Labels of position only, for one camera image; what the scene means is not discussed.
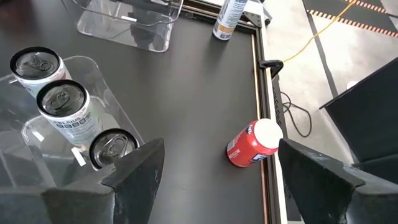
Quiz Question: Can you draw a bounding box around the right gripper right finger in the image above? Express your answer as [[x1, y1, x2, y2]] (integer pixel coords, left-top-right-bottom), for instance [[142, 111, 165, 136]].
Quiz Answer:
[[277, 138, 398, 224]]

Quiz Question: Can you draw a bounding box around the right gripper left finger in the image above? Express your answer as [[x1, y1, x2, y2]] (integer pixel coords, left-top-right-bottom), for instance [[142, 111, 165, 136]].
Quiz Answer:
[[42, 138, 165, 224]]

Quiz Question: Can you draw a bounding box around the red Fanta soda can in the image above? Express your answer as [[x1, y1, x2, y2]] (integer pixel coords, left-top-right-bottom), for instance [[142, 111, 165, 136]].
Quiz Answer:
[[226, 118, 284, 169]]

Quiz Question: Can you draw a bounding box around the clear plastic storage bin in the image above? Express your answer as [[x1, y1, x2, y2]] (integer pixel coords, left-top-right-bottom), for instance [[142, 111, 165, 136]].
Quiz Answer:
[[0, 55, 146, 200], [60, 0, 185, 53]]

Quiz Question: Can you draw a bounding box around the black table clamp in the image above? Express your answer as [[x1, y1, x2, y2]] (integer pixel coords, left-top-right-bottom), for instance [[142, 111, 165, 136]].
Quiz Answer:
[[258, 58, 285, 79]]

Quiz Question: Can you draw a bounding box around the black mat orange striped edge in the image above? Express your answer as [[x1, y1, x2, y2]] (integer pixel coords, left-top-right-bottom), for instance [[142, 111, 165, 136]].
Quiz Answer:
[[303, 0, 398, 39]]

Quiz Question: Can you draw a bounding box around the black looped floor cable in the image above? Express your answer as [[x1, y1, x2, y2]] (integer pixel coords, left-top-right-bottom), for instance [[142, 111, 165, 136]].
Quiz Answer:
[[279, 91, 313, 138]]

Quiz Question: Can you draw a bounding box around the black perforated cable tray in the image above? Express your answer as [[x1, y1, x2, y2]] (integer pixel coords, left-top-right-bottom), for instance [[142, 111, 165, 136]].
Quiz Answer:
[[271, 74, 289, 131]]

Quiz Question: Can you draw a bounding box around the black aluminium table frame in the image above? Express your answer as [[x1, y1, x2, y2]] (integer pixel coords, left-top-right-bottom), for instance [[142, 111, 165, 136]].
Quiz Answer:
[[183, 0, 282, 224]]

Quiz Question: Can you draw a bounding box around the yellow floor cable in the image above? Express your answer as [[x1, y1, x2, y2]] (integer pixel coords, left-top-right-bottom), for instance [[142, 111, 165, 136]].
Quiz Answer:
[[282, 0, 358, 63]]

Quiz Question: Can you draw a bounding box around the grey corner bracket plate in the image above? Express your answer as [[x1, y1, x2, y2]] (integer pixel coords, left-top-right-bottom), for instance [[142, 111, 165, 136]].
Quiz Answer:
[[242, 11, 272, 29]]

